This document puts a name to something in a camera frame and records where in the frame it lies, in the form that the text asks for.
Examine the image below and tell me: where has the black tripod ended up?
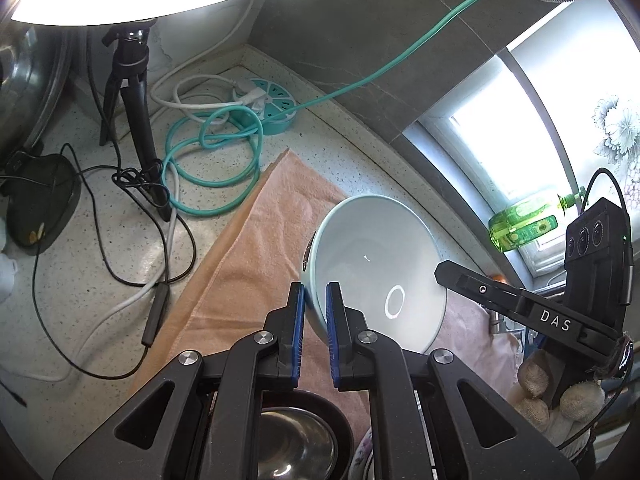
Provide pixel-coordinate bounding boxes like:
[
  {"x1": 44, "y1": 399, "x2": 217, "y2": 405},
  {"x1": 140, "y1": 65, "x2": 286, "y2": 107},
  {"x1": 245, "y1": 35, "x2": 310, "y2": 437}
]
[{"x1": 100, "y1": 17, "x2": 173, "y2": 221}]

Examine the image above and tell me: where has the dark green dish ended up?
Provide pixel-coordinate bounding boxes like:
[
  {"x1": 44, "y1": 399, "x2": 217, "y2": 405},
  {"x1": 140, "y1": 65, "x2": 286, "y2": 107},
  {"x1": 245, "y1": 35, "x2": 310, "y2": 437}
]
[{"x1": 7, "y1": 152, "x2": 82, "y2": 256}]

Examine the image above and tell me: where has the person's right hand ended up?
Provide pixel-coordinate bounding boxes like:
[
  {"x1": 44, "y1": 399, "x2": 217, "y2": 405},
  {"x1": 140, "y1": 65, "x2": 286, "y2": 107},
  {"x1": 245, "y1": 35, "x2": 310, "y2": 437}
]
[{"x1": 515, "y1": 347, "x2": 608, "y2": 447}]

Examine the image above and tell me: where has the white cable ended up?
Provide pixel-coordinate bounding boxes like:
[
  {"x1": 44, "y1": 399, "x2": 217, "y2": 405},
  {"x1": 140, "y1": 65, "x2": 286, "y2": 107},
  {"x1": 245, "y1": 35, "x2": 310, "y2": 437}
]
[{"x1": 105, "y1": 175, "x2": 181, "y2": 313}]

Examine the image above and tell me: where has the peach towel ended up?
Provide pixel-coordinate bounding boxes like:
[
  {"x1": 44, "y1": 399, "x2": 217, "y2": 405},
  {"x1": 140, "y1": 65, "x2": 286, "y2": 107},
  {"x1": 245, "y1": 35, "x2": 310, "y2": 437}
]
[{"x1": 127, "y1": 149, "x2": 521, "y2": 480}]

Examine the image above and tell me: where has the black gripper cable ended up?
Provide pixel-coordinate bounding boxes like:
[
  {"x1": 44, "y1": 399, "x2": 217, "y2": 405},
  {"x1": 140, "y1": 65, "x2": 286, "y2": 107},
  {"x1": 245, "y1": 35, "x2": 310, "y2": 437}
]
[{"x1": 581, "y1": 167, "x2": 638, "y2": 306}]

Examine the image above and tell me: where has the green round power strip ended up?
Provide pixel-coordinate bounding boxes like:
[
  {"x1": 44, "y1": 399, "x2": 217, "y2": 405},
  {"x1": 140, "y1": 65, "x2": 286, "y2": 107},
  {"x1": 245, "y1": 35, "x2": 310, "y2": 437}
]
[{"x1": 231, "y1": 78, "x2": 299, "y2": 137}]

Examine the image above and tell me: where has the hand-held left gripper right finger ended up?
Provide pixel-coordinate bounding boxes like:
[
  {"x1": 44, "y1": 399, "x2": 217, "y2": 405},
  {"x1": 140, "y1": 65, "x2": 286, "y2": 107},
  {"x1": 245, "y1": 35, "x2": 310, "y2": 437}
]
[{"x1": 325, "y1": 281, "x2": 581, "y2": 480}]

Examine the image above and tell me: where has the mint green ceramic bowl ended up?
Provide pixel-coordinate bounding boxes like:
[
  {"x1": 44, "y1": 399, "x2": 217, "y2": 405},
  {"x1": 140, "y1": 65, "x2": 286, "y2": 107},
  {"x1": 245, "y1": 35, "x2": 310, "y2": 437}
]
[{"x1": 300, "y1": 195, "x2": 448, "y2": 358}]

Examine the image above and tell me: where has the white plug adapter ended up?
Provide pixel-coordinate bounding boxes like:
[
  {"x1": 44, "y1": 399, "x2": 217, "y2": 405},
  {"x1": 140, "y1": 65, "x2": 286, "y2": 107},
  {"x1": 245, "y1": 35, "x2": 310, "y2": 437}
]
[{"x1": 0, "y1": 252, "x2": 20, "y2": 303}]

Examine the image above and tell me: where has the window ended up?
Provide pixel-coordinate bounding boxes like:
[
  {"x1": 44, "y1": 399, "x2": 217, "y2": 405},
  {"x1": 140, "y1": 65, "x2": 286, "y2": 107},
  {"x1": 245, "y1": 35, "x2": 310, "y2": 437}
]
[{"x1": 400, "y1": 10, "x2": 640, "y2": 281}]

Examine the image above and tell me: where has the green cable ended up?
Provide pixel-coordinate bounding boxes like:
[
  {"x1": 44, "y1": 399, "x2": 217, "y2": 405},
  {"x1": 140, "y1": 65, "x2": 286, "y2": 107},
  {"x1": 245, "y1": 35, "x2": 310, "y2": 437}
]
[{"x1": 162, "y1": 0, "x2": 513, "y2": 218}]

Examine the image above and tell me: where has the green soap bottle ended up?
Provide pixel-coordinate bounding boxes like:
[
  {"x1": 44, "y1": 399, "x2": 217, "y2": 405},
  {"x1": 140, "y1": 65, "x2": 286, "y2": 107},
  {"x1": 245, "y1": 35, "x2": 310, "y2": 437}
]
[{"x1": 488, "y1": 186, "x2": 586, "y2": 252}]

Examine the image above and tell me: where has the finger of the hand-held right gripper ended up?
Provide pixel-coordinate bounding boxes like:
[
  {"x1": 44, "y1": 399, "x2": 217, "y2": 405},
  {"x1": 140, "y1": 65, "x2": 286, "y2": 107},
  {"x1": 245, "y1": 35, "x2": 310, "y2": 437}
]
[{"x1": 434, "y1": 260, "x2": 534, "y2": 332}]

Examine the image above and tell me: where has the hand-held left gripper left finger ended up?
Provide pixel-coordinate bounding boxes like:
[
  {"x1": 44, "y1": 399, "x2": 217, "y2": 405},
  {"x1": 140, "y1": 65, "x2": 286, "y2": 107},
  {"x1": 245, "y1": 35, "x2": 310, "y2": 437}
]
[{"x1": 52, "y1": 281, "x2": 306, "y2": 480}]

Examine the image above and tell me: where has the floral window sticker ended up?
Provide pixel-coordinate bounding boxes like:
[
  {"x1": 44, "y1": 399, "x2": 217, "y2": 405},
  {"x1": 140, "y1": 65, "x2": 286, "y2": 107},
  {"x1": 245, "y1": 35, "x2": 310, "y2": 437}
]
[{"x1": 592, "y1": 92, "x2": 640, "y2": 186}]

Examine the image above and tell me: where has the white power cord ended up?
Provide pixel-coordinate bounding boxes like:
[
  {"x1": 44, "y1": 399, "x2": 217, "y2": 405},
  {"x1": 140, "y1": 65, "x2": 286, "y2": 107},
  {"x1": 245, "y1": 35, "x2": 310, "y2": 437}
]
[{"x1": 150, "y1": 0, "x2": 266, "y2": 111}]

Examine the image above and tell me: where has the pink floral white plate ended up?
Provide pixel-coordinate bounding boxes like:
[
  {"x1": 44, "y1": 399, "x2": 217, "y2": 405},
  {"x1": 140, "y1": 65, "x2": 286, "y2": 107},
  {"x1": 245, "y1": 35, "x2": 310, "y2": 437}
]
[{"x1": 350, "y1": 432, "x2": 376, "y2": 480}]

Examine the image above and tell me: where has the small stainless steel bowl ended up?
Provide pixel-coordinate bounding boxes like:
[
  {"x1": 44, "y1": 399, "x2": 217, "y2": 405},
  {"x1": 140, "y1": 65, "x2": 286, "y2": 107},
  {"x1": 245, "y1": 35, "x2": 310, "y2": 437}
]
[{"x1": 207, "y1": 390, "x2": 353, "y2": 480}]

